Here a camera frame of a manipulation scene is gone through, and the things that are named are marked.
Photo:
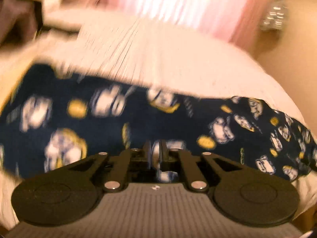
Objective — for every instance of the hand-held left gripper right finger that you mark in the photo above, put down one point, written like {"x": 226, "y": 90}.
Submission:
{"x": 162, "y": 153}

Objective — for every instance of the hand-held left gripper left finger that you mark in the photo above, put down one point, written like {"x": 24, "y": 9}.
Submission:
{"x": 149, "y": 153}

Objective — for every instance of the navy printed fleece pants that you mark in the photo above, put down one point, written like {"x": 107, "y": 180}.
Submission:
{"x": 123, "y": 119}

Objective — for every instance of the bed with striped grey cover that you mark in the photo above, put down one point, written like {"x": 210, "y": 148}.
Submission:
{"x": 185, "y": 67}

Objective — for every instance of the sheer pink curtain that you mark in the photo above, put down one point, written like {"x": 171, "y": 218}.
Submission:
{"x": 178, "y": 2}

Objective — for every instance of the silver hanging jacket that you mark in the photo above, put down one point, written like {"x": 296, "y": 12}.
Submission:
{"x": 275, "y": 14}

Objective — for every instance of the greyish fleece garment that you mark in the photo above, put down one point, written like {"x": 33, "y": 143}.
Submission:
{"x": 14, "y": 17}

